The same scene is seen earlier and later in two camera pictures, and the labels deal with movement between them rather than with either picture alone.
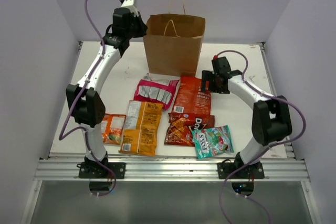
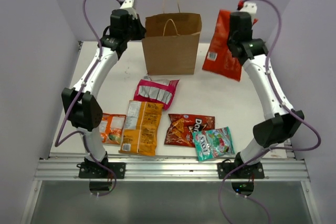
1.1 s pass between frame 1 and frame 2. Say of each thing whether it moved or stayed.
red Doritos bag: stayed
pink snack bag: stayed
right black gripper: moved
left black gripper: stayed
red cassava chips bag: moved
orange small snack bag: stayed
